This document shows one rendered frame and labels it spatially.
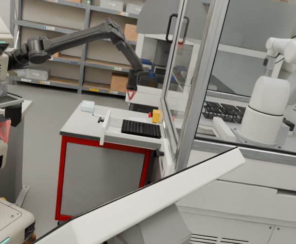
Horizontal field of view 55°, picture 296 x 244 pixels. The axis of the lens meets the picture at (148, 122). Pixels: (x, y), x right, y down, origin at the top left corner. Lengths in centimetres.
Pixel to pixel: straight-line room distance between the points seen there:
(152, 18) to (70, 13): 354
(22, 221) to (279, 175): 139
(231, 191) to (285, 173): 22
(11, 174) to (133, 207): 188
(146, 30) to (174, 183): 185
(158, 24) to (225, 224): 156
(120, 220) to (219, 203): 81
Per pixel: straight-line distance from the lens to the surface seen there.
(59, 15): 576
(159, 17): 232
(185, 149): 109
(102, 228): 45
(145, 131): 158
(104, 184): 194
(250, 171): 119
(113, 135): 151
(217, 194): 121
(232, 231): 135
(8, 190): 240
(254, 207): 129
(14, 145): 221
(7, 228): 184
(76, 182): 197
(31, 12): 585
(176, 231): 70
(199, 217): 127
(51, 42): 143
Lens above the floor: 147
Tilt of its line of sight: 19 degrees down
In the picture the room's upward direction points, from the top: 11 degrees clockwise
